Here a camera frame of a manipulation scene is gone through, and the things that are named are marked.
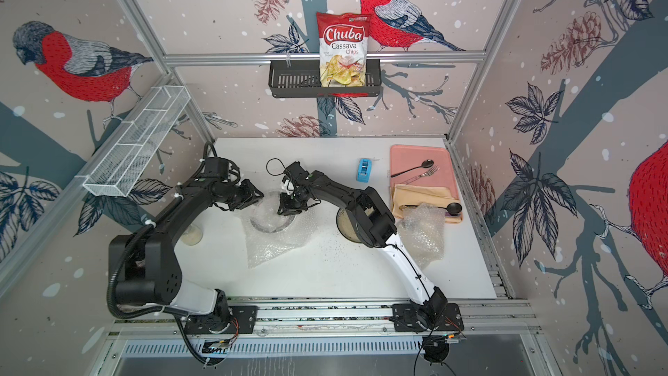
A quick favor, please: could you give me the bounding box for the cream dinner plate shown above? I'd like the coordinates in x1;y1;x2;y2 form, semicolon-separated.
336;208;362;244

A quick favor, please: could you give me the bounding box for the black ladle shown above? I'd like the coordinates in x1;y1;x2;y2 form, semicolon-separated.
402;202;463;218

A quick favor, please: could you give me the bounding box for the black wire shelf basket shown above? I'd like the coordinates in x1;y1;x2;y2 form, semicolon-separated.
269;59;382;99

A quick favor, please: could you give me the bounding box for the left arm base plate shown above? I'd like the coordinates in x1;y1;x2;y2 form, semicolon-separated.
184;306;257;336

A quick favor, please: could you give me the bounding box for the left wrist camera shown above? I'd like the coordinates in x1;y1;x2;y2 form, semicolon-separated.
194;142;241;185

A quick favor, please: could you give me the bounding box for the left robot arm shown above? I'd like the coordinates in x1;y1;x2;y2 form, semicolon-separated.
106;179;264;332

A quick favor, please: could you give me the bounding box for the black spoon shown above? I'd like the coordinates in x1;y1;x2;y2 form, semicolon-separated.
391;158;434;179

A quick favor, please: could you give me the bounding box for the blue tape dispenser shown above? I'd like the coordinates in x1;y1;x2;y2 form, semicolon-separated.
356;158;372;183

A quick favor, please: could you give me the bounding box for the wooden cutting board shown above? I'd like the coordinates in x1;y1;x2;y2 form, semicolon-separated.
391;184;463;224

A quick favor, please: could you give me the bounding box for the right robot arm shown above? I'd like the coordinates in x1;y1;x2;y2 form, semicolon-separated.
278;161;461;332

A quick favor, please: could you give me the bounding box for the Chuba cassava chips bag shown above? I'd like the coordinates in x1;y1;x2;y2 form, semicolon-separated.
316;12;371;88

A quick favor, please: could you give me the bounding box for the metal fork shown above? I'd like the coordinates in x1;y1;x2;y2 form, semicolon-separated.
403;166;439;185

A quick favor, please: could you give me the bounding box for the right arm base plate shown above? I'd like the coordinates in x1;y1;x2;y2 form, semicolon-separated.
389;303;464;334

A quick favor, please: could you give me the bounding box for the white mesh wall basket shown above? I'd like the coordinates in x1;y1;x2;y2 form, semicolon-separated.
83;85;191;197

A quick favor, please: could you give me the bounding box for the bubble wrap sheet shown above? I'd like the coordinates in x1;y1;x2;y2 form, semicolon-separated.
239;202;333;269
398;204;445;269

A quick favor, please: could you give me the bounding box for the pink tray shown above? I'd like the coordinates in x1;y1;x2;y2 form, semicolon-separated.
390;144;459;197

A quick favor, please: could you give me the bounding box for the dark rimmed plate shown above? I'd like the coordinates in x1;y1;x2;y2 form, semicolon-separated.
249;191;296;234

